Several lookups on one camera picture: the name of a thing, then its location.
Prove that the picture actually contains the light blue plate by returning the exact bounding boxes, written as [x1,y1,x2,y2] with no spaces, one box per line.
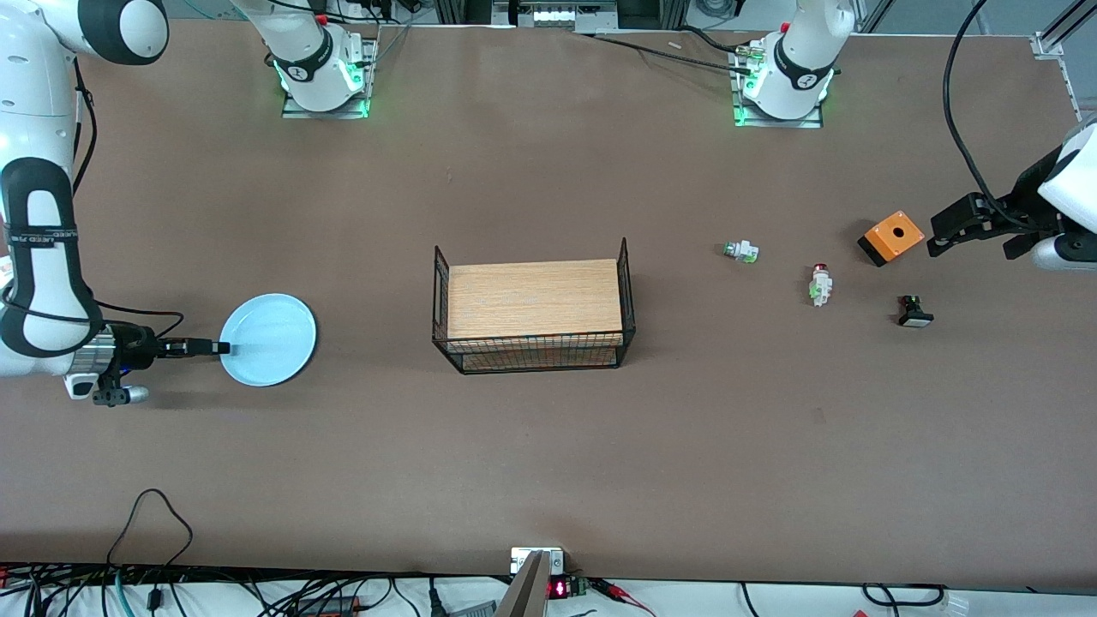
[219,293,318,387]

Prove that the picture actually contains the black square push button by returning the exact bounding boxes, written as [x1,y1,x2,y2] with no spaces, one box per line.
[896,294,935,329]

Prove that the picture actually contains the black power adapter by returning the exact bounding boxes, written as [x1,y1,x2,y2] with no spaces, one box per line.
[291,594,363,617]

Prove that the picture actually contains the red clip lead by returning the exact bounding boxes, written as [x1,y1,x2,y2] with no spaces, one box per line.
[591,578,657,617]

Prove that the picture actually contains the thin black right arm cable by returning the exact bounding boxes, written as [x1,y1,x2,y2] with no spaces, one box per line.
[84,298,186,340]

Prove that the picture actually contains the orange button enclosure box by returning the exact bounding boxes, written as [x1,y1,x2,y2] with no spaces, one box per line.
[857,210,926,268]

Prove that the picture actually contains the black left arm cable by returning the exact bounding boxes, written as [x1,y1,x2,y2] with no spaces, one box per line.
[942,0,1031,231]

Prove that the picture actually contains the aluminium frame profile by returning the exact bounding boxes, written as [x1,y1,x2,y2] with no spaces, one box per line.
[1032,0,1097,123]

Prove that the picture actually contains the black looped cable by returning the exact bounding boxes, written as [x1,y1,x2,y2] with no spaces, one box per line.
[106,488,195,573]

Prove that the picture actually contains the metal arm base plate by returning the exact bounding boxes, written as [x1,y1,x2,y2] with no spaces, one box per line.
[281,33,380,120]
[730,39,825,130]

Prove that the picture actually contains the black wire rack wooden shelf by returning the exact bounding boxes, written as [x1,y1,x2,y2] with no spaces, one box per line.
[432,237,637,374]

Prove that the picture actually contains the long black table cable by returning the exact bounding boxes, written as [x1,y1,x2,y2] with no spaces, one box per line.
[590,33,757,75]

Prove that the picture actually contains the coiled black cable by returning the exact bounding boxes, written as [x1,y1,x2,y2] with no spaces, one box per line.
[860,582,949,608]

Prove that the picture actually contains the grey metal camera bracket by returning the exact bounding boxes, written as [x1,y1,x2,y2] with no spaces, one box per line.
[495,547,566,617]

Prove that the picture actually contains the metal frame with white light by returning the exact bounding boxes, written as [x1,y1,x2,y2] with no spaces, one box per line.
[492,0,620,33]

